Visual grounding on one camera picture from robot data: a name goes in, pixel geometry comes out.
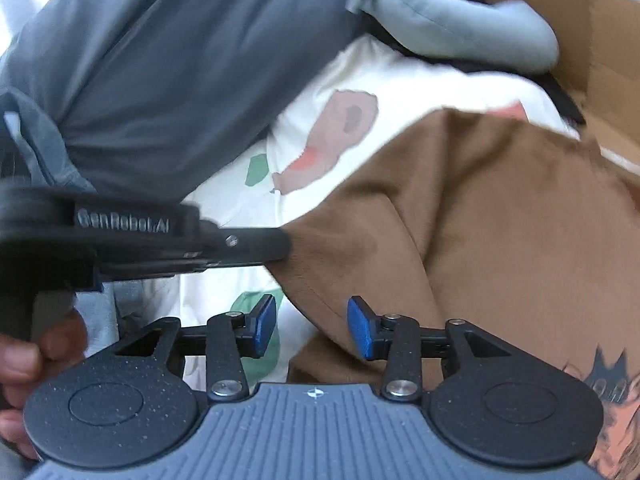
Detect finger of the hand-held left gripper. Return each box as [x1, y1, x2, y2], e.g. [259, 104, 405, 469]
[197, 222, 293, 272]

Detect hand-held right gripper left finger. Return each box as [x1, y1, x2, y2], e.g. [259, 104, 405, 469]
[115, 294, 277, 402]

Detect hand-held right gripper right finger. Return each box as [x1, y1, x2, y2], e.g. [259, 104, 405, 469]
[346, 296, 513, 402]

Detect brown t-shirt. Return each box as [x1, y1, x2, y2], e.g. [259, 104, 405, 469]
[267, 110, 640, 480]

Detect person's left hand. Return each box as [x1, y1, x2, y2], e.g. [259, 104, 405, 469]
[0, 309, 90, 461]

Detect grey-blue denim garment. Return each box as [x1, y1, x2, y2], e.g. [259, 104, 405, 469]
[0, 85, 123, 361]

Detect dark grey pillow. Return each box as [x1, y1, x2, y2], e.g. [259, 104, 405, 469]
[0, 0, 361, 201]

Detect cream bear print bed sheet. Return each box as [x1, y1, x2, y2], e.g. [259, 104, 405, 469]
[75, 35, 581, 391]

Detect grey neck pillow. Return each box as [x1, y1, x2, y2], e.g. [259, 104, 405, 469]
[345, 0, 560, 73]

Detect flattened cardboard sheet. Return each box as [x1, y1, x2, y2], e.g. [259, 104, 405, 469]
[450, 0, 640, 181]

